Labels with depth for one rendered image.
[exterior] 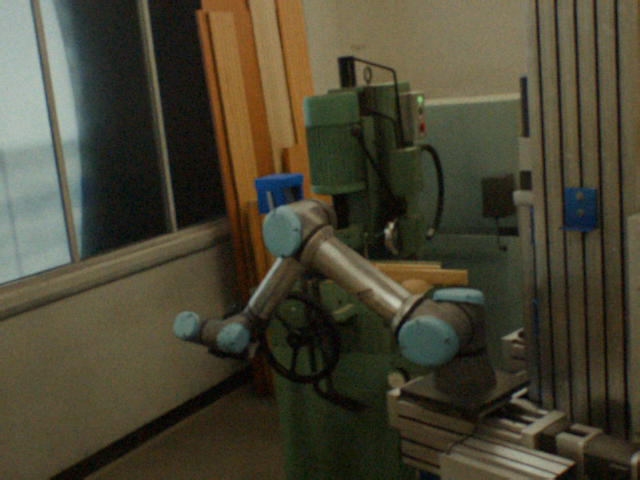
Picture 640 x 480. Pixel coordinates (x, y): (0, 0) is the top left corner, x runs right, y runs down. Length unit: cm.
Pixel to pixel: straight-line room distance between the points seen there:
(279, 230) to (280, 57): 270
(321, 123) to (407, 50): 251
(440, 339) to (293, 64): 299
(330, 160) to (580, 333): 102
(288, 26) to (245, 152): 82
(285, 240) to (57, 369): 181
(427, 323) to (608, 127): 55
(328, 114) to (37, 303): 146
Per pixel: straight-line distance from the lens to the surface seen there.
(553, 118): 191
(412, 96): 287
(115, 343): 376
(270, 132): 437
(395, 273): 268
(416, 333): 182
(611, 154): 185
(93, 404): 372
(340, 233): 269
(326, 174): 263
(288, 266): 215
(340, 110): 261
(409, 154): 278
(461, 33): 494
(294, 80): 459
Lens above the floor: 157
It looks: 11 degrees down
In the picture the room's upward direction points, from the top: 6 degrees counter-clockwise
